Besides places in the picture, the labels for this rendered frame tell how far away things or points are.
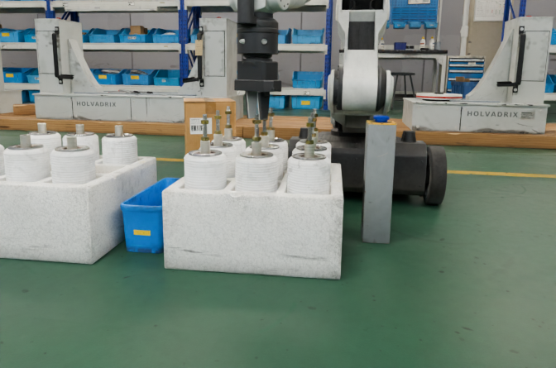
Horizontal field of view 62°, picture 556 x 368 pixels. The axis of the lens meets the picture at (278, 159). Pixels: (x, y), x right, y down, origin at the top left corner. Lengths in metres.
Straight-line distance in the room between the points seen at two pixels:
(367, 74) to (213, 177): 0.63
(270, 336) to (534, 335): 0.45
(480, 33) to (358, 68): 6.06
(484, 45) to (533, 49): 4.15
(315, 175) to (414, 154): 0.63
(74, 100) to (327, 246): 2.89
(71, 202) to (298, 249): 0.51
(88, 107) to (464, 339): 3.12
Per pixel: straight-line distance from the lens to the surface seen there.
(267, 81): 0.97
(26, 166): 1.21
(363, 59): 1.48
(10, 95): 4.49
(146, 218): 1.15
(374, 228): 1.23
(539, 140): 3.25
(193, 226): 1.03
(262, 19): 0.99
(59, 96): 3.73
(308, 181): 0.99
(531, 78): 3.34
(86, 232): 1.13
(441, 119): 3.15
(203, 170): 1.02
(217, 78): 3.28
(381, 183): 1.20
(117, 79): 6.54
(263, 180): 1.00
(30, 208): 1.18
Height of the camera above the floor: 0.43
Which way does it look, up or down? 11 degrees down
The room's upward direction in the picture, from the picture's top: 1 degrees clockwise
